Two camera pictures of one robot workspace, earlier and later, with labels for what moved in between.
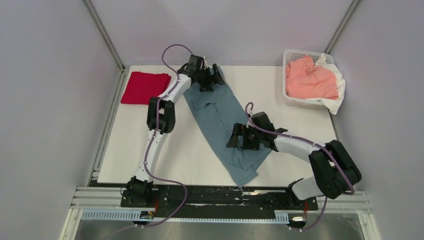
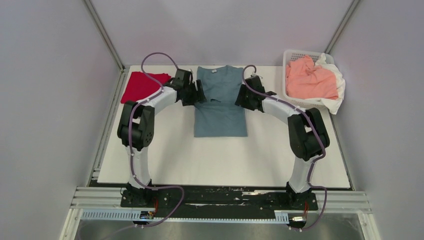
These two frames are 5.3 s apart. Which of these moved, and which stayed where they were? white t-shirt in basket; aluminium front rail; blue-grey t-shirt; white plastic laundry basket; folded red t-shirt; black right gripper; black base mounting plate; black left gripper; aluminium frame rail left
Moved: black left gripper; blue-grey t-shirt; black right gripper
Stayed: white t-shirt in basket; aluminium front rail; white plastic laundry basket; folded red t-shirt; aluminium frame rail left; black base mounting plate
